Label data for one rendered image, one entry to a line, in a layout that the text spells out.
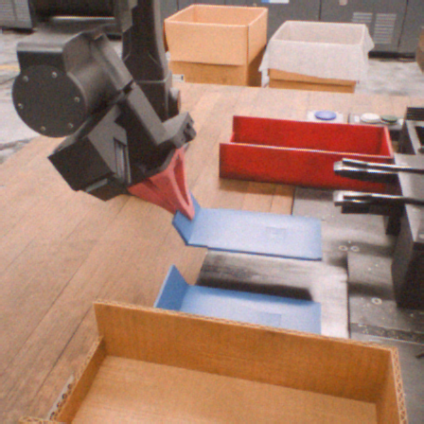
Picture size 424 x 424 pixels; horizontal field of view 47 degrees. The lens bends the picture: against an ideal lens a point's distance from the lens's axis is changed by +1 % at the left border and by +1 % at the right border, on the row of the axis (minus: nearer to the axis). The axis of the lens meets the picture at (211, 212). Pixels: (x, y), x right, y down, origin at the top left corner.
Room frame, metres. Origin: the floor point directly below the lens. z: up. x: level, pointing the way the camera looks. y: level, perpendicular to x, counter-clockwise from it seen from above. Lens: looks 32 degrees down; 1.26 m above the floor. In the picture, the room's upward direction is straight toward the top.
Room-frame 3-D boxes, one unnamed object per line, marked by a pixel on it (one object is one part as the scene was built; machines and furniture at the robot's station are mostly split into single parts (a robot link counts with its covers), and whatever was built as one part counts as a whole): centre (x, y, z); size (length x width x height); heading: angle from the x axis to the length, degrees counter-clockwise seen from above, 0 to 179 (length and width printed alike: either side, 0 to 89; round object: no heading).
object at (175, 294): (0.34, -0.03, 0.93); 0.15 x 0.07 x 0.03; 79
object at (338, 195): (0.46, -0.17, 0.98); 0.07 x 0.02 x 0.01; 78
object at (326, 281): (0.38, -0.06, 0.91); 0.17 x 0.16 x 0.02; 168
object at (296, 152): (0.69, -0.15, 0.93); 0.25 x 0.12 x 0.06; 78
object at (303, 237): (0.43, -0.04, 0.97); 0.15 x 0.07 x 0.03; 80
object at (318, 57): (2.91, -0.65, 0.40); 0.69 x 0.60 x 0.50; 163
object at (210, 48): (3.03, -0.02, 0.43); 0.59 x 0.54 x 0.58; 164
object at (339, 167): (0.53, -0.19, 0.98); 0.07 x 0.02 x 0.01; 78
